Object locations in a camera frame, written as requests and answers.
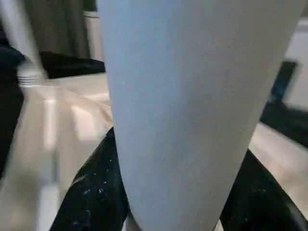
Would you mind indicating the white plastic table top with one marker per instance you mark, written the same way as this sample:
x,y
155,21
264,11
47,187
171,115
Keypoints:
x,y
72,134

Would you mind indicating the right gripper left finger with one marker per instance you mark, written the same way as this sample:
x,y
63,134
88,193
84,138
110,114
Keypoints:
x,y
94,192

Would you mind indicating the white cabinet with glass doors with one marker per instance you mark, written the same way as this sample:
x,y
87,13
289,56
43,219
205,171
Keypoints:
x,y
298,53

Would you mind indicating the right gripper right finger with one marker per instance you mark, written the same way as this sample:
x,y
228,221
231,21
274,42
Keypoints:
x,y
262,202

